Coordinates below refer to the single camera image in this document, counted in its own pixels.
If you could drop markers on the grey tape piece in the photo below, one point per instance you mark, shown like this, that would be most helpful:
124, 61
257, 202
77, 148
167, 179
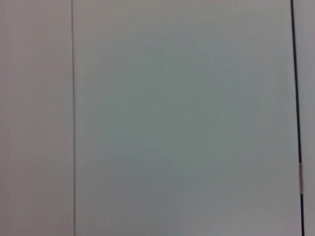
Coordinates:
300, 178

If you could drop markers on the dark vertical wall strip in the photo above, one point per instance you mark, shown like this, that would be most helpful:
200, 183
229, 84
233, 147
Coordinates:
298, 118

